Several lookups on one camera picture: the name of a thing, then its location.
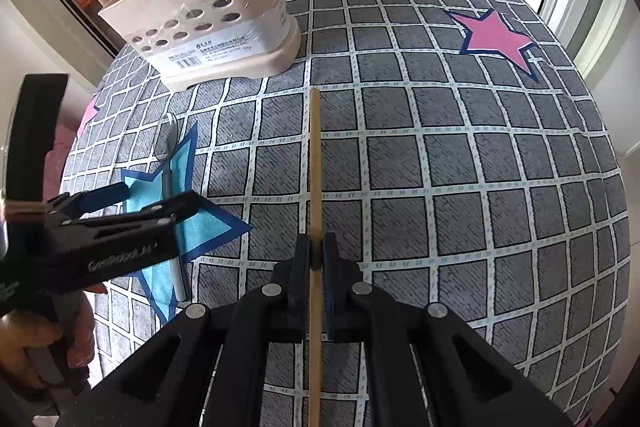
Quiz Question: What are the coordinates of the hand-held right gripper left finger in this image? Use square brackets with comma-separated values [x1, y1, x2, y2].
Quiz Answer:
[87, 234, 313, 427]

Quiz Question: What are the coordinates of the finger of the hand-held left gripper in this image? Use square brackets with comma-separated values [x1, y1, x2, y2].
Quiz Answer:
[47, 183, 132, 222]
[70, 191, 201, 239]

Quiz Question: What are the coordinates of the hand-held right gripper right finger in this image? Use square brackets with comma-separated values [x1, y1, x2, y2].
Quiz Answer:
[322, 232, 576, 427]

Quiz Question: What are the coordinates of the metal spoon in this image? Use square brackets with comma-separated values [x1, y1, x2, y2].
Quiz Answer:
[154, 113, 190, 302]

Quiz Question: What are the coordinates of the plain wooden chopstick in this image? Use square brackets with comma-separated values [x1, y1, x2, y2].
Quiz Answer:
[307, 88, 323, 427]

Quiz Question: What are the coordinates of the beige perforated utensil holder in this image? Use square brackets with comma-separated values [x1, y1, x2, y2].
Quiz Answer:
[97, 0, 302, 92]

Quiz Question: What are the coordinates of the person's left hand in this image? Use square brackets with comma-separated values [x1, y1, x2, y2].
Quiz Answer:
[0, 287, 108, 403]

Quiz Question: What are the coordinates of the pink plastic stool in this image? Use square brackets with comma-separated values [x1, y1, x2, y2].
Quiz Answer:
[45, 123, 83, 158]

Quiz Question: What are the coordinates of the grey checked star cloth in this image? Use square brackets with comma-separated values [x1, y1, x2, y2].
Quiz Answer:
[65, 0, 631, 427]

